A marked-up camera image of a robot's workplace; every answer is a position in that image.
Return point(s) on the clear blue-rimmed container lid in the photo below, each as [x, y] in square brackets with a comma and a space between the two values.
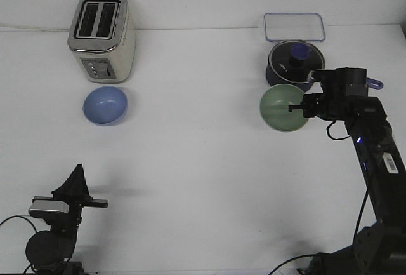
[288, 26]

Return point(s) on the glass pot lid blue knob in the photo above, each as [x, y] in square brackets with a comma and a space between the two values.
[294, 59]

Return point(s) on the blue bowl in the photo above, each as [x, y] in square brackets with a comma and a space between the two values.
[105, 106]

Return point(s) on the silver two-slot toaster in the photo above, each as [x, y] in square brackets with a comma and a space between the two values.
[102, 38]

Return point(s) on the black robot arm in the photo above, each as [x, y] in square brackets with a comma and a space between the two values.
[380, 248]
[50, 251]

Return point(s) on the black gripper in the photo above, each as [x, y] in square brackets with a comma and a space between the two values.
[322, 105]
[69, 192]

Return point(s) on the green bowl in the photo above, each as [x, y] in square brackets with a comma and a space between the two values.
[274, 108]

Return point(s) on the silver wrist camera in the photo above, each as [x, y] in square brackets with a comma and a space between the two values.
[47, 208]
[319, 75]

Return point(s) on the dark blue saucepan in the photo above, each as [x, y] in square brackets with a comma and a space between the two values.
[273, 78]

